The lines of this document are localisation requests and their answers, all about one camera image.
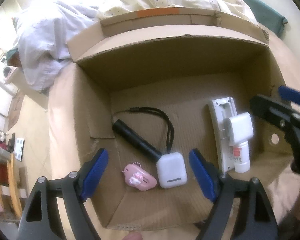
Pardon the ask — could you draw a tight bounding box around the white power adapter plug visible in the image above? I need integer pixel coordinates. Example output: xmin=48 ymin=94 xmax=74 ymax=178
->
xmin=223 ymin=112 xmax=254 ymax=146

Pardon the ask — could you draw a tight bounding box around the brown cardboard box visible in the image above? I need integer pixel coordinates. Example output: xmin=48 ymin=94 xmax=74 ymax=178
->
xmin=49 ymin=9 xmax=300 ymax=230

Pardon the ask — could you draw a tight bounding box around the white bathroom scale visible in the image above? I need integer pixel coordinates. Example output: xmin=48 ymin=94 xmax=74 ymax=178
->
xmin=13 ymin=138 xmax=25 ymax=161

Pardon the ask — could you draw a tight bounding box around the white earbuds charging case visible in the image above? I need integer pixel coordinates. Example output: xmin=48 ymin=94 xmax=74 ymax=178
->
xmin=156 ymin=152 xmax=187 ymax=189

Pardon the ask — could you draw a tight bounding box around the pink cartoon keychain case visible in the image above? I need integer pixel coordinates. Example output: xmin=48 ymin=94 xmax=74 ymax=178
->
xmin=122 ymin=162 xmax=157 ymax=191

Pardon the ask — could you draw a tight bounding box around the white pill bottle red label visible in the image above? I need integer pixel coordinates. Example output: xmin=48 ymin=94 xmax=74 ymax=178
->
xmin=233 ymin=141 xmax=250 ymax=173

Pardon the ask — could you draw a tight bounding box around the green pillow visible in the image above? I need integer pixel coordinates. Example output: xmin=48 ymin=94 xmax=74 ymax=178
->
xmin=243 ymin=0 xmax=288 ymax=38

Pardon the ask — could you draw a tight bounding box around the black flashlight with strap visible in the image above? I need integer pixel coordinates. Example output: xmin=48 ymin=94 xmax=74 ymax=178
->
xmin=112 ymin=107 xmax=175 ymax=163

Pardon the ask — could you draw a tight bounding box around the light blue blanket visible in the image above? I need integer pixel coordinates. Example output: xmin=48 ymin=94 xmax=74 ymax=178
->
xmin=17 ymin=2 xmax=98 ymax=92

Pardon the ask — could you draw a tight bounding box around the wooden chair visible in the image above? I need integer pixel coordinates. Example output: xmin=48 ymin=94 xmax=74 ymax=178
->
xmin=0 ymin=147 xmax=23 ymax=220

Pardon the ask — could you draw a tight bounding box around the white washing machine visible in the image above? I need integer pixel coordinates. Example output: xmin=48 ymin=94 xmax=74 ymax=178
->
xmin=0 ymin=55 xmax=18 ymax=94

